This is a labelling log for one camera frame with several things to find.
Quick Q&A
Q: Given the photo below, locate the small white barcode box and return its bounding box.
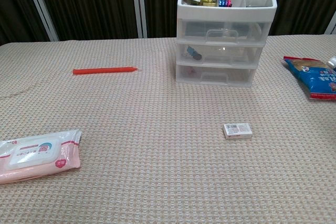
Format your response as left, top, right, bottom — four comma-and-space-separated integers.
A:
223, 123, 253, 140

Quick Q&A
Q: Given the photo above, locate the small clear plastic box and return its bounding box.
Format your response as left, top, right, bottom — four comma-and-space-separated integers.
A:
175, 63, 257, 88

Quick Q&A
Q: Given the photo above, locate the white plastic drawer unit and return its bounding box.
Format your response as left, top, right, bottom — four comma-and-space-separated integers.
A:
175, 0, 278, 89

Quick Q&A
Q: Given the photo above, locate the beige woven tablecloth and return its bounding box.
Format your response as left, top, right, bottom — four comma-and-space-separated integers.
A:
0, 35, 336, 224

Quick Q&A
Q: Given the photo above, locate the red stick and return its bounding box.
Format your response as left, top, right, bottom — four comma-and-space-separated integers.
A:
72, 66, 139, 76

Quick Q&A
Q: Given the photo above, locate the pink wet wipes pack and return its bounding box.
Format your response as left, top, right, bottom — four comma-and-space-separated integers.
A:
0, 129, 82, 184

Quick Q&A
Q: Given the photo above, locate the blue cookie snack bag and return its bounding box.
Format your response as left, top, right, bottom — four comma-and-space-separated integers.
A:
282, 56, 336, 101

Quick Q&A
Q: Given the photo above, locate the white metal frame post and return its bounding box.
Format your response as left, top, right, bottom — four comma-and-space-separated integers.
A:
324, 11, 336, 35
130, 0, 148, 39
22, 0, 58, 42

